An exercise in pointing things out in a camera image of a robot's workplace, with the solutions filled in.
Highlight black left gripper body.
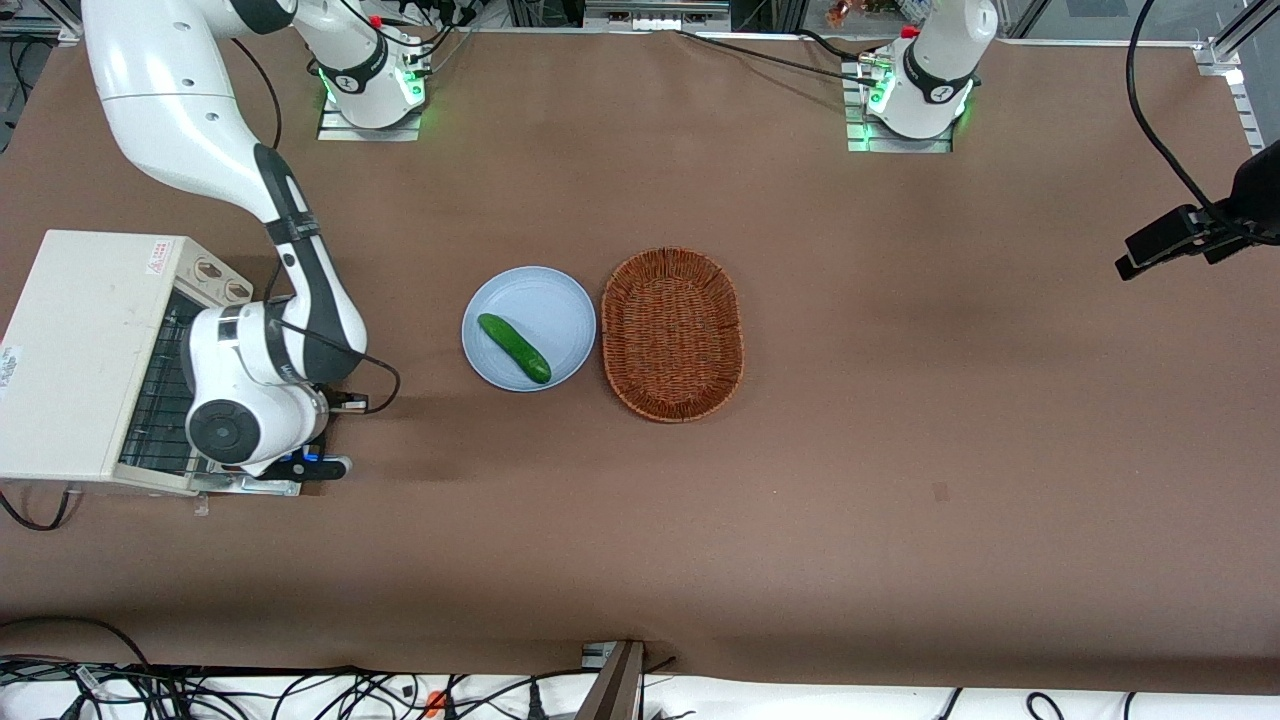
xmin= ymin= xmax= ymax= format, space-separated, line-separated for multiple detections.
xmin=1205 ymin=140 xmax=1280 ymax=267

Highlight oven door with metal handle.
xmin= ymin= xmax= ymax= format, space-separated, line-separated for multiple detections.
xmin=192 ymin=470 xmax=303 ymax=498

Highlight white toaster oven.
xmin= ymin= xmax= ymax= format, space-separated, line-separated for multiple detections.
xmin=0 ymin=229 xmax=255 ymax=497

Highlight green cucumber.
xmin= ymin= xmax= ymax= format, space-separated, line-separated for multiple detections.
xmin=477 ymin=313 xmax=553 ymax=385

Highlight light blue round plate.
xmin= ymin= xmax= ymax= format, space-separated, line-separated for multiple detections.
xmin=461 ymin=265 xmax=598 ymax=393

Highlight brown oval wicker basket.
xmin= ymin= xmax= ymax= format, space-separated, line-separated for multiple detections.
xmin=601 ymin=247 xmax=746 ymax=424

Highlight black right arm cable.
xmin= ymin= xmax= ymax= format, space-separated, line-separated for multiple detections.
xmin=232 ymin=38 xmax=403 ymax=415

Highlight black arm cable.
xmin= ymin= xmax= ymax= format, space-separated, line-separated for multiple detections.
xmin=1126 ymin=0 xmax=1226 ymax=216
xmin=232 ymin=38 xmax=403 ymax=415

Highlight aluminium frame profile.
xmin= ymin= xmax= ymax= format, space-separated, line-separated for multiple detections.
xmin=1195 ymin=0 xmax=1280 ymax=151

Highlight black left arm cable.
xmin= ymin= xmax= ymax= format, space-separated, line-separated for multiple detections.
xmin=1126 ymin=0 xmax=1226 ymax=216

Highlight metal wire oven rack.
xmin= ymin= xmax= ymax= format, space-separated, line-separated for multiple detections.
xmin=120 ymin=290 xmax=213 ymax=476

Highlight tangled black floor cables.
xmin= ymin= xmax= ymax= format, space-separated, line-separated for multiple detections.
xmin=0 ymin=615 xmax=701 ymax=720

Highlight black oven power cord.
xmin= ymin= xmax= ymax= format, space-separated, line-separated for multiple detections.
xmin=0 ymin=485 xmax=77 ymax=532

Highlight aluminium camera post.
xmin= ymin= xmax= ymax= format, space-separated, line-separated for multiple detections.
xmin=578 ymin=640 xmax=647 ymax=720

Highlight black cable across table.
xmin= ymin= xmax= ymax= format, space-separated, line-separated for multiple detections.
xmin=672 ymin=28 xmax=881 ymax=89

